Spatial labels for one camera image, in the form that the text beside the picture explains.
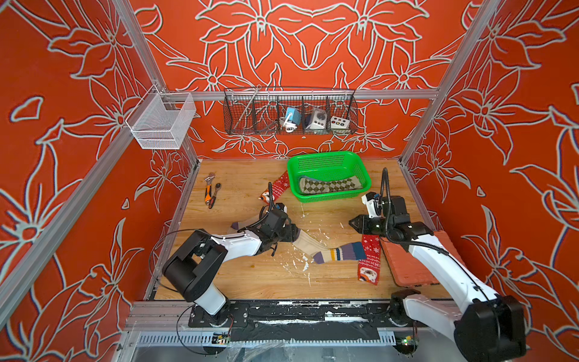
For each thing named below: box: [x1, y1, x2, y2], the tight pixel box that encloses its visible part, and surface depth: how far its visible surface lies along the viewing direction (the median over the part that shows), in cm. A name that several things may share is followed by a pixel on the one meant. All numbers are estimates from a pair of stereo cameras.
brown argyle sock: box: [299, 175, 363, 194], surface depth 107 cm
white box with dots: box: [330, 115, 350, 129], surface depth 96 cm
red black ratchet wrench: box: [208, 182, 222, 209], surface depth 105 cm
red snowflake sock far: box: [258, 170, 291, 205], surface depth 109 cm
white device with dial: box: [306, 107, 328, 130], surface depth 93 cm
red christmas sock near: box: [357, 233, 381, 286], surface depth 85 cm
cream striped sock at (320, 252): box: [292, 229, 367, 264], surface depth 89 cm
